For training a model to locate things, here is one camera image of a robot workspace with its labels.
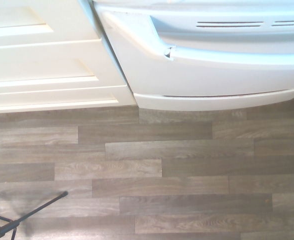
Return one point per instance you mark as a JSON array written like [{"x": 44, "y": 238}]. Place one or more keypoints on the white oven range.
[{"x": 212, "y": 82}]

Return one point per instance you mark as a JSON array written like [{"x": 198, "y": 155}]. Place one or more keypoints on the cream cabinet door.
[{"x": 49, "y": 62}]

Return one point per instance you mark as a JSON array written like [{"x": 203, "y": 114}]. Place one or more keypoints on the black tripod leg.
[{"x": 24, "y": 216}]

